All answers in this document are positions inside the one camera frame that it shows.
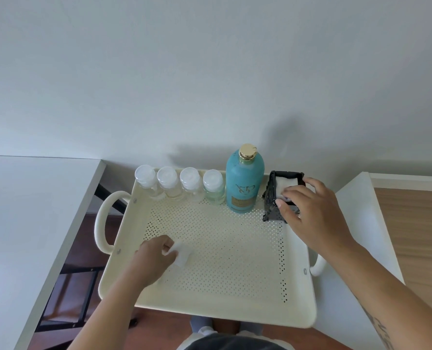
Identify person's left hand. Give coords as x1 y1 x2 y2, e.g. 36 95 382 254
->
128 235 178 288

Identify person's right hand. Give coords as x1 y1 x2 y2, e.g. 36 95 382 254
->
276 178 361 256

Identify white cotton pad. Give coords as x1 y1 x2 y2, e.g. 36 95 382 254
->
167 241 195 268

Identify black ornate pad holder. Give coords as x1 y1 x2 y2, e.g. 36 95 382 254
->
262 170 307 223

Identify person's left forearm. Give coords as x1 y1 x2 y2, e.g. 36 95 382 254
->
68 266 148 350

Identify person's right forearm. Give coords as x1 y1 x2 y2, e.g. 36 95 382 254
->
320 243 432 350

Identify stack of cotton rounds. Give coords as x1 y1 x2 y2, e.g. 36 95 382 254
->
276 175 305 196

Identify teal bottle with gold cap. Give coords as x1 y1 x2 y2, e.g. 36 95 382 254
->
226 143 265 214

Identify small clear white-capped bottle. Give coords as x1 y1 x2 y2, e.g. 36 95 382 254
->
202 169 226 205
157 166 183 200
135 165 164 199
179 167 205 202

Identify cream perforated trolley cart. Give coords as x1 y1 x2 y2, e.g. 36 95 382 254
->
94 167 328 329

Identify grey slipper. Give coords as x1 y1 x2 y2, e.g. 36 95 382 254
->
190 316 217 336
238 321 264 336

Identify person's dark grey clothing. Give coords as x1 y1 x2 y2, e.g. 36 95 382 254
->
178 331 295 350

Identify white table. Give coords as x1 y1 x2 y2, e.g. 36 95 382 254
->
0 155 106 350

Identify black metal table frame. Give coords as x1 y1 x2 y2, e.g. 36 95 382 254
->
35 183 138 333

